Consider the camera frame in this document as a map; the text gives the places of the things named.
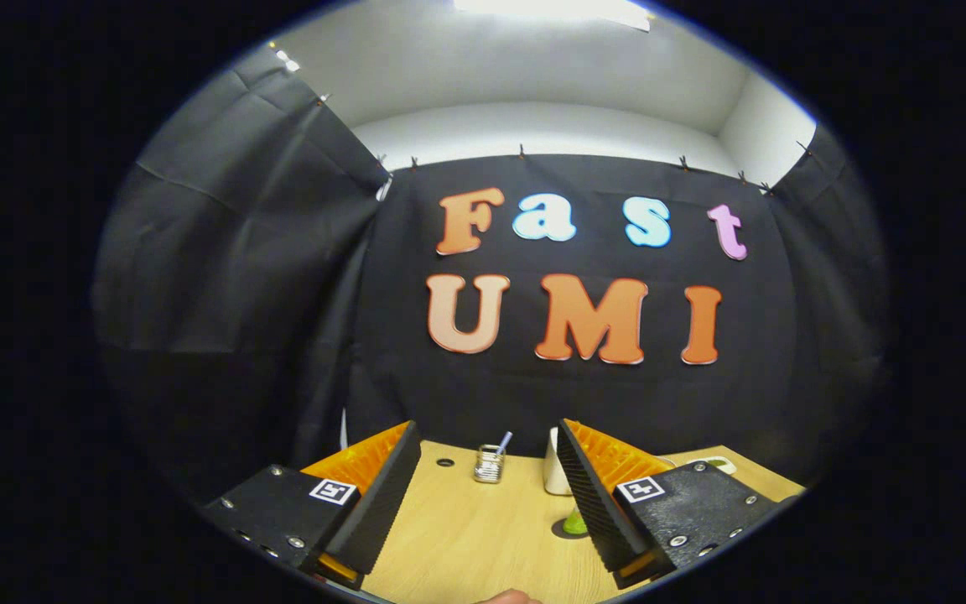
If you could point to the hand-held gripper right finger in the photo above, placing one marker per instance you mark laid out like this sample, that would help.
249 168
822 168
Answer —
596 512

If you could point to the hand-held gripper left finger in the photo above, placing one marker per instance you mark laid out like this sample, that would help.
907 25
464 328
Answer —
382 503

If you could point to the clear juice bottle white label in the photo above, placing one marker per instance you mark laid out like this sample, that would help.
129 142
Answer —
575 525

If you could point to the small cream toaster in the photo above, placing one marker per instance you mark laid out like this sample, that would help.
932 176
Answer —
554 474

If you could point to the wooden table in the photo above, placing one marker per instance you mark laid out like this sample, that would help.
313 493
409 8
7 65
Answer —
466 537

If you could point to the clear glass holder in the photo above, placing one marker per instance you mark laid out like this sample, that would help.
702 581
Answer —
489 468

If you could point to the white straw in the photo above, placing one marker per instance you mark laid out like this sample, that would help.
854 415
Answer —
506 439

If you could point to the white divided snack plate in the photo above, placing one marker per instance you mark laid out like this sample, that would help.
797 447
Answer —
724 463

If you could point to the black backdrop cloth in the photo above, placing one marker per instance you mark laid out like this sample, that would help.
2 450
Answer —
282 277

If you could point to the ceiling light panel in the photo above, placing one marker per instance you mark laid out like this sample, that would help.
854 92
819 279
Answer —
550 8

